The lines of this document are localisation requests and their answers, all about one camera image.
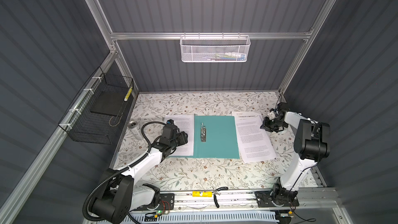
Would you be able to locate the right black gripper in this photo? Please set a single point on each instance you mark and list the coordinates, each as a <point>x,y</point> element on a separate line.
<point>266,125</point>

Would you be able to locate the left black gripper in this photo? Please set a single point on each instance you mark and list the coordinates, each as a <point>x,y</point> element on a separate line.
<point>182,137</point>

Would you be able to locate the XDOF header paper sheet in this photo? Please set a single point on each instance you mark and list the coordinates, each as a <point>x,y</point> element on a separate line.
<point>253,142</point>

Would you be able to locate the teal file folder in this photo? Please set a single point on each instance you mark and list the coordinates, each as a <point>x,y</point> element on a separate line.
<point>221,139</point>

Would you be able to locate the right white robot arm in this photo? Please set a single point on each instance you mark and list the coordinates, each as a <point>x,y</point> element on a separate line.
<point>310,147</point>

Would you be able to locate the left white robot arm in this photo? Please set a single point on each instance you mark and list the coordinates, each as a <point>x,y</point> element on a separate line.
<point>115,196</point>

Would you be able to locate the silver folder clip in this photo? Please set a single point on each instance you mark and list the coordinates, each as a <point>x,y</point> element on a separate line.
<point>203,133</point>

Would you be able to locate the Chinese title paper sheet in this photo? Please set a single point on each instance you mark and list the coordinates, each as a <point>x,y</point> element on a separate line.
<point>245,115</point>

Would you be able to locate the yellow marker pen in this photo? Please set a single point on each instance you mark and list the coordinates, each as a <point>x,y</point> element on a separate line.
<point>126,98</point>

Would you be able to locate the yellow label tag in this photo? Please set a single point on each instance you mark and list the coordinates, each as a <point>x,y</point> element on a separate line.
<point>207,194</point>

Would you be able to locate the black notebook in basket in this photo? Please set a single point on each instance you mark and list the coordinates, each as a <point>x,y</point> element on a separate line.
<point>108,103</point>

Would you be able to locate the black wire basket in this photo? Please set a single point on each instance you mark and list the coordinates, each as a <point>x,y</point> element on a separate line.
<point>83,126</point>

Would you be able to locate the white wire mesh basket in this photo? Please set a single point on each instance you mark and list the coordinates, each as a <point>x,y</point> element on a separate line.
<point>215,49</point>

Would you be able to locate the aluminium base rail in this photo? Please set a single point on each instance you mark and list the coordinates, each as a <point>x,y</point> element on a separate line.
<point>245,199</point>

